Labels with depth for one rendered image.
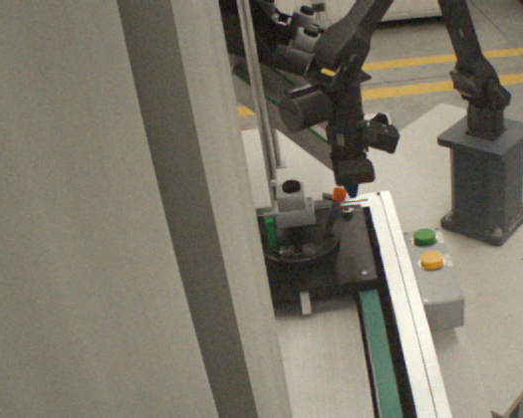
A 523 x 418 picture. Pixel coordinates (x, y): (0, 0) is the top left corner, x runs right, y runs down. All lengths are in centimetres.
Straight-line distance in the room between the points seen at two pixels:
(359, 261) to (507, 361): 30
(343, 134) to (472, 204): 38
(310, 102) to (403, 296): 34
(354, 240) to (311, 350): 24
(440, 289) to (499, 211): 31
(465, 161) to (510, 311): 30
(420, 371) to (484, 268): 41
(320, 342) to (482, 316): 30
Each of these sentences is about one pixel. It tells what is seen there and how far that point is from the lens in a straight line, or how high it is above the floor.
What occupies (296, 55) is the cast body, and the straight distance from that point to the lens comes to 143.
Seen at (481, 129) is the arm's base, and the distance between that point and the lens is 144.
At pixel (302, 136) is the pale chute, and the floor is 107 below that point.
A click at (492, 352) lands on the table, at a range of 125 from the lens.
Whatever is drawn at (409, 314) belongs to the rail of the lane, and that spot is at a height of 95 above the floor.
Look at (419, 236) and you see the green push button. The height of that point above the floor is 97.
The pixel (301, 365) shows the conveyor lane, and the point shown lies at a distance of 117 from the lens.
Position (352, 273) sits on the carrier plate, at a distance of 125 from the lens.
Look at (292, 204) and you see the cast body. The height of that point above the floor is 107.
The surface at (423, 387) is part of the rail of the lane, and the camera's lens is 105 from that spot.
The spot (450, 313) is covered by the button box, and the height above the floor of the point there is 93.
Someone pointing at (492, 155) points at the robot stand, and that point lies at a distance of 139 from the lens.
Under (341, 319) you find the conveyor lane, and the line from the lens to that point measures 124.
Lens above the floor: 170
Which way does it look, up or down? 30 degrees down
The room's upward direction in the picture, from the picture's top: 10 degrees counter-clockwise
